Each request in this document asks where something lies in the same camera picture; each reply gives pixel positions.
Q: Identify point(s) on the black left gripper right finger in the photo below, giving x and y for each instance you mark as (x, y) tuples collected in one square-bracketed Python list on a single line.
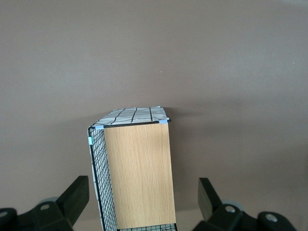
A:
[(216, 211)]

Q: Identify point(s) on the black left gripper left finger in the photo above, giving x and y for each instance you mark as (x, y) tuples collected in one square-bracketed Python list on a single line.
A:
[(60, 209)]

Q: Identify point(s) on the light wooden step shelf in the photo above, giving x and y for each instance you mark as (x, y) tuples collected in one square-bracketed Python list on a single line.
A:
[(139, 175)]

